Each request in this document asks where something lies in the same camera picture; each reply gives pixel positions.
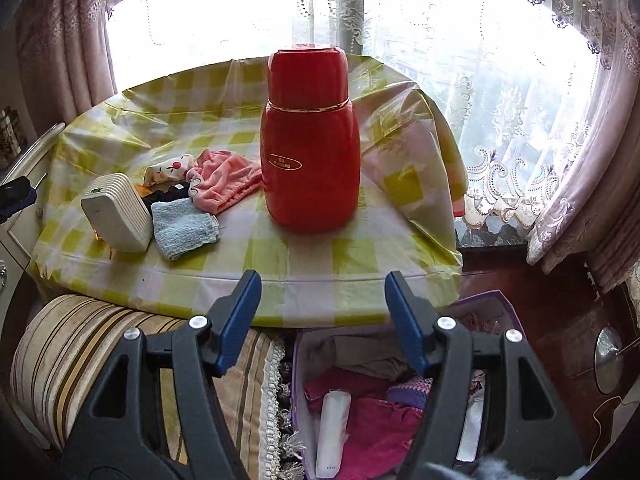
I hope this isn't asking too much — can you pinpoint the black sock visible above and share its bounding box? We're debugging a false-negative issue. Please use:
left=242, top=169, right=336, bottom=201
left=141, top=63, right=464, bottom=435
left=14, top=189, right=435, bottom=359
left=141, top=185, right=193, bottom=207

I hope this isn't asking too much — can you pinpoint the dark glass bottle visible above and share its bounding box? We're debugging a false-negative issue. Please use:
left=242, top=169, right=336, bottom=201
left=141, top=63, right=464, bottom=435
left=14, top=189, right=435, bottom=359
left=0, top=106, right=25, bottom=168

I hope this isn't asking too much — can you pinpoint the red thermos flask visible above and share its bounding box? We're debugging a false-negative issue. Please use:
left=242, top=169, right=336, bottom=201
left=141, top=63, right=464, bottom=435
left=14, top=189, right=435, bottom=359
left=260, top=46, right=362, bottom=234

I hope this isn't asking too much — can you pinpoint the white fruit print cloth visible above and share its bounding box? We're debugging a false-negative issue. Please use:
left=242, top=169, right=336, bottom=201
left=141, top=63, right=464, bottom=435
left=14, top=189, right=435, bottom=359
left=145, top=154, right=195, bottom=186

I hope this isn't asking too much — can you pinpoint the striped fringed cushion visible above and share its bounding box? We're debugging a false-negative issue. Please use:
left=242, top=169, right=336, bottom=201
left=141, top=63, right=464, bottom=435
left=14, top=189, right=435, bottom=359
left=10, top=294, right=306, bottom=480

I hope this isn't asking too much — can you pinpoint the purple cardboard box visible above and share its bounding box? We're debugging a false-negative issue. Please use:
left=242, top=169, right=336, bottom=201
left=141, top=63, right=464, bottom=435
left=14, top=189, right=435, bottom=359
left=291, top=294, right=528, bottom=480

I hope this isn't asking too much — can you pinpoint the white lace sheer curtain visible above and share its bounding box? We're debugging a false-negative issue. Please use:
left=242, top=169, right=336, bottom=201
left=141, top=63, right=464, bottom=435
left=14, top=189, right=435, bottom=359
left=107, top=0, right=601, bottom=233

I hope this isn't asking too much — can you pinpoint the green checked plastic tablecloth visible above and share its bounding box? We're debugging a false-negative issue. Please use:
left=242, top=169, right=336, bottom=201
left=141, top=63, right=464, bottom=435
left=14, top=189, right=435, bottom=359
left=29, top=55, right=468, bottom=328

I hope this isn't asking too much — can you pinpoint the white tube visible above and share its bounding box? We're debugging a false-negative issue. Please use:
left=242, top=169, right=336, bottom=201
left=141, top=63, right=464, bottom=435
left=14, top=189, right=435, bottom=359
left=315, top=392, right=353, bottom=478

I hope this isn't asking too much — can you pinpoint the taupe cloth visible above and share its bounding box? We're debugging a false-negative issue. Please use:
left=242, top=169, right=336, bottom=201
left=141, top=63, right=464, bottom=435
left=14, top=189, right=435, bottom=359
left=312, top=335, right=408, bottom=381

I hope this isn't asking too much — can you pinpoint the pleated beige curtain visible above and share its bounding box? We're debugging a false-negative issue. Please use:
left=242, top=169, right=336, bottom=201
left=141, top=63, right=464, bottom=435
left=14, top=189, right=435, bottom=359
left=585, top=200, right=640, bottom=296

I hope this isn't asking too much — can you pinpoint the white cable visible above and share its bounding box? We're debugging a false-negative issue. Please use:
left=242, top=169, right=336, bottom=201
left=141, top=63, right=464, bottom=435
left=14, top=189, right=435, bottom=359
left=592, top=395, right=626, bottom=441

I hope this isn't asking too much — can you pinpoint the purple knitted sock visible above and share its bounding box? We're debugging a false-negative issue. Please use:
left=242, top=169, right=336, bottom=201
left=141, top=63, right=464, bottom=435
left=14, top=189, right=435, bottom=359
left=387, top=377, right=433, bottom=408

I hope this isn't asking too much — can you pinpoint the pink embroidered curtain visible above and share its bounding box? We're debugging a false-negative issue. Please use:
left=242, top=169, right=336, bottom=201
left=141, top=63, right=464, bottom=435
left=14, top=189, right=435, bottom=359
left=12, top=0, right=131, bottom=126
left=525, top=0, right=640, bottom=266

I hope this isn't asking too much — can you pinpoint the pink plush hat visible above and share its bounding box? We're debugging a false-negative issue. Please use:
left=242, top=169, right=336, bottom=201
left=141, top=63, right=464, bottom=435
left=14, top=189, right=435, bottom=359
left=186, top=149, right=263, bottom=213

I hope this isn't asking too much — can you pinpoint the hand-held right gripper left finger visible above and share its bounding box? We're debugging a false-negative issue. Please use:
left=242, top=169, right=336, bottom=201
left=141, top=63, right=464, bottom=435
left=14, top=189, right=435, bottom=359
left=60, top=269, right=263, bottom=480

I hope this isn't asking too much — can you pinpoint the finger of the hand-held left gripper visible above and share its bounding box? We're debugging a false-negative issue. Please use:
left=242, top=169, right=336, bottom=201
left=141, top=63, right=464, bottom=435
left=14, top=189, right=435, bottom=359
left=0, top=176, right=38, bottom=223

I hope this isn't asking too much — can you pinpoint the white ribbed device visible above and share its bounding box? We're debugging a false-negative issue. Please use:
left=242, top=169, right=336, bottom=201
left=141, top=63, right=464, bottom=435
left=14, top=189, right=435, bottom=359
left=80, top=173, right=155, bottom=253

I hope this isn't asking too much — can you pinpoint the round metal disc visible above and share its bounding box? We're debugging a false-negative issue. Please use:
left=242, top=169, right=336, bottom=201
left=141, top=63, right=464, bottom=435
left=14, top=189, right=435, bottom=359
left=594, top=326, right=640, bottom=396

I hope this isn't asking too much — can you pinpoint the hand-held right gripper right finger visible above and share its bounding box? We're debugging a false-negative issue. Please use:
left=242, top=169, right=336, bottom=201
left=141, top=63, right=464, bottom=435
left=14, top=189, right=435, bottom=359
left=384, top=270, right=588, bottom=480

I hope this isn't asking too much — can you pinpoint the light blue towel cloth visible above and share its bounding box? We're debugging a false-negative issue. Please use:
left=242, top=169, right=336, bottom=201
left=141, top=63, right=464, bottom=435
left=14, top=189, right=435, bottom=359
left=150, top=198, right=221, bottom=261

